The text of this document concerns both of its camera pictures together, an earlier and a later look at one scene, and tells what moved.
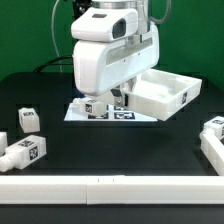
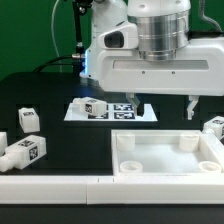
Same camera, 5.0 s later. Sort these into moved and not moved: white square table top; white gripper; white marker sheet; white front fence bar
Moved: white gripper; white square table top
Not moved: white marker sheet; white front fence bar
